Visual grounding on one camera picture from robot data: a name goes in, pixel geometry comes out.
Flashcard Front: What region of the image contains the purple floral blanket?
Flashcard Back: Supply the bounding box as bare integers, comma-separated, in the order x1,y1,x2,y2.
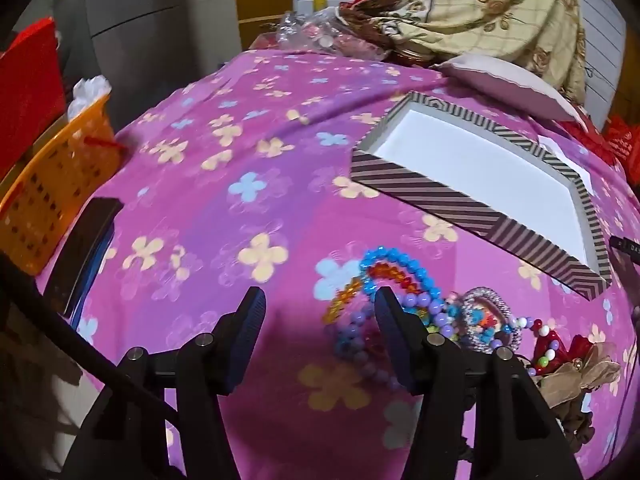
37,50,636,480

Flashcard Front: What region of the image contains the red bow hair clip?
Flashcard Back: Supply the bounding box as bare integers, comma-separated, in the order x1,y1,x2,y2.
530,325,596,376

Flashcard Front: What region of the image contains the multicolour bead string bracelet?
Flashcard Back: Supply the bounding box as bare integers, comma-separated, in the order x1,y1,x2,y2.
500,316,557,376

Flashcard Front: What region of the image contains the grey cabinet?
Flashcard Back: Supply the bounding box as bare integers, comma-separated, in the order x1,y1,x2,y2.
82,0,241,106

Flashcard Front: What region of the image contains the orange plastic basket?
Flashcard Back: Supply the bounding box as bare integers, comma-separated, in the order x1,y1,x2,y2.
0,92,126,276

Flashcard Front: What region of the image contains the yellow floral quilt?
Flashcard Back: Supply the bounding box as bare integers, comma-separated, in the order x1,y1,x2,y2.
340,0,588,106

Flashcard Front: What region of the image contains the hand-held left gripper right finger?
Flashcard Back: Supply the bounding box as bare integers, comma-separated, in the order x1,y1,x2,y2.
374,286,586,480

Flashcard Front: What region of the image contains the white paper slip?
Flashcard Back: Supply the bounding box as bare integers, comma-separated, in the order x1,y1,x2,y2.
537,135,596,196

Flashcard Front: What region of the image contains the red woven bag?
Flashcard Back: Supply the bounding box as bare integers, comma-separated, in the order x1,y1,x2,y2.
0,17,66,181

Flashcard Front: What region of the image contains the red printed shopping bag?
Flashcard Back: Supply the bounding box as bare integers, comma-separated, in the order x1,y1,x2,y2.
602,115,640,167

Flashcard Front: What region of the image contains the clear plastic bag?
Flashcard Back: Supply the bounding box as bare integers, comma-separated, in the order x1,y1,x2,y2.
277,7,351,53

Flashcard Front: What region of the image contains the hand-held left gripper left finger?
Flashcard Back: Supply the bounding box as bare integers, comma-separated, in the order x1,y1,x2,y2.
62,286,267,480

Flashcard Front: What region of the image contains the brown leopard hair bow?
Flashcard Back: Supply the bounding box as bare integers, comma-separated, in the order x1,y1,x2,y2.
537,345,623,407

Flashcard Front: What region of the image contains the white plastic bag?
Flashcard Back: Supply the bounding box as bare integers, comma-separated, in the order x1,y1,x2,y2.
67,75,112,121

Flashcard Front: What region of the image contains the white pink pillow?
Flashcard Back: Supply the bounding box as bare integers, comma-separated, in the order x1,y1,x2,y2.
435,54,588,126

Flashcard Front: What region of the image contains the black flat panel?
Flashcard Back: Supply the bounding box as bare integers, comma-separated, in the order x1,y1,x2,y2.
47,197,123,318

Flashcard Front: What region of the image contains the silver braided hair tie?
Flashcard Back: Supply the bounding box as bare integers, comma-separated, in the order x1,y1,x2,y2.
457,287,523,356

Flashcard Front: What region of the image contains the blue bead bracelet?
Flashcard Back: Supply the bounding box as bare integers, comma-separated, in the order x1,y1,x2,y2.
359,246,443,302

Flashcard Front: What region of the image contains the orange bead bracelet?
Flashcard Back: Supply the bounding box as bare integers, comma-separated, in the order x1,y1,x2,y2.
322,260,426,326

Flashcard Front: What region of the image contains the red cloth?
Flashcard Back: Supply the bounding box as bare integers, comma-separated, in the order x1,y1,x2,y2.
555,105,617,163

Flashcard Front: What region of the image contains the white slatted panel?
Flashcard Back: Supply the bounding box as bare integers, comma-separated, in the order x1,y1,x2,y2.
572,0,628,121

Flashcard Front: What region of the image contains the glass jar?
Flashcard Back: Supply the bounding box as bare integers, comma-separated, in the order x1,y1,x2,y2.
395,47,432,67

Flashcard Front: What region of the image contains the brown lace hair tie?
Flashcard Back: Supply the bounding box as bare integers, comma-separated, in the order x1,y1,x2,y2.
550,395,601,456

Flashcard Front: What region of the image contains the purple bead bracelet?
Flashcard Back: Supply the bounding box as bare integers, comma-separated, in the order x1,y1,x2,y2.
332,292,451,391

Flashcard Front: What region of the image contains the striped cardboard box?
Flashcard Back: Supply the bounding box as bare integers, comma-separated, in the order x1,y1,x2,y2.
350,91,613,301

